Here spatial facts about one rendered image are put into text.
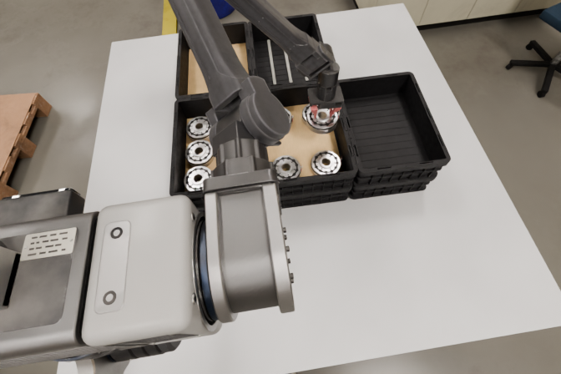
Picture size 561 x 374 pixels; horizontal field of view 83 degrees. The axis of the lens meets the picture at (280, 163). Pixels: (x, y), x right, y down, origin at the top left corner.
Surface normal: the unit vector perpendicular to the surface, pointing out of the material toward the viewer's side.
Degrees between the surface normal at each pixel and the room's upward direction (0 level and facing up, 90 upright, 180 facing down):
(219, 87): 47
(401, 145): 0
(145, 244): 0
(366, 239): 0
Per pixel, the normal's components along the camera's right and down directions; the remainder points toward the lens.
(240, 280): 0.04, 0.01
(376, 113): -0.04, -0.49
